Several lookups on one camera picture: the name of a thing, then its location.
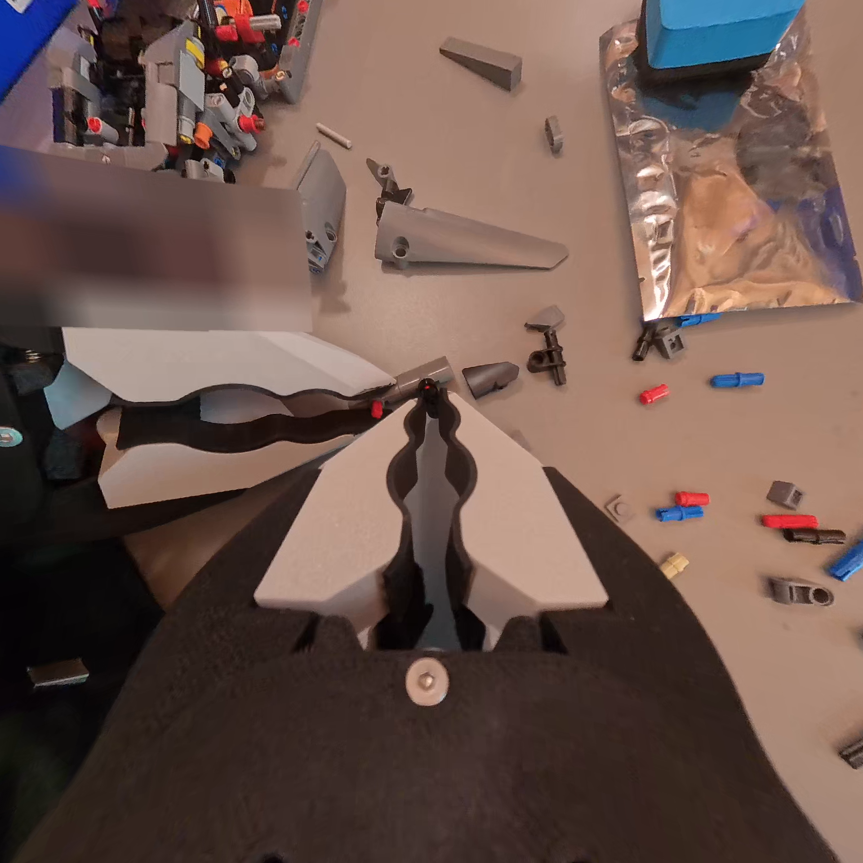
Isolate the grey beam with red pins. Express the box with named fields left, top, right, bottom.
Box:
left=369, top=356, right=453, bottom=417

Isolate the blue storage bin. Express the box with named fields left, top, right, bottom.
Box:
left=0, top=0, right=79, bottom=103

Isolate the long grey wing panel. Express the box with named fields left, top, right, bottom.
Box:
left=374, top=202, right=570, bottom=272

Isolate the partly built toy vehicle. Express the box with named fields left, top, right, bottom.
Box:
left=47, top=0, right=324, bottom=184

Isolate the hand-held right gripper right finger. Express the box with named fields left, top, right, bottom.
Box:
left=438, top=393, right=609, bottom=651

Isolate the blue foam block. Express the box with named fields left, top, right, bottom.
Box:
left=637, top=0, right=809, bottom=86

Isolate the dark curved connector piece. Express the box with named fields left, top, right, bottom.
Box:
left=366, top=158, right=414, bottom=207

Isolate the grey wedge slope brick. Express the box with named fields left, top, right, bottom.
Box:
left=440, top=37, right=524, bottom=93

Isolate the dark grey cone piece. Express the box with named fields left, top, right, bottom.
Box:
left=463, top=362, right=521, bottom=400

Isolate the black cross connector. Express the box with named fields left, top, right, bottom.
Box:
left=528, top=329, right=569, bottom=387

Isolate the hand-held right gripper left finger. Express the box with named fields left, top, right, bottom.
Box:
left=254, top=396, right=432, bottom=651

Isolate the cluster of small assorted pieces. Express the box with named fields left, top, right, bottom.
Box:
left=762, top=480, right=863, bottom=771

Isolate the silver foil bag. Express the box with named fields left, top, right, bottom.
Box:
left=599, top=10, right=863, bottom=324

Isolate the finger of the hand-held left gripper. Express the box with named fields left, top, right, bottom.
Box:
left=94, top=403, right=382, bottom=511
left=44, top=328, right=400, bottom=432

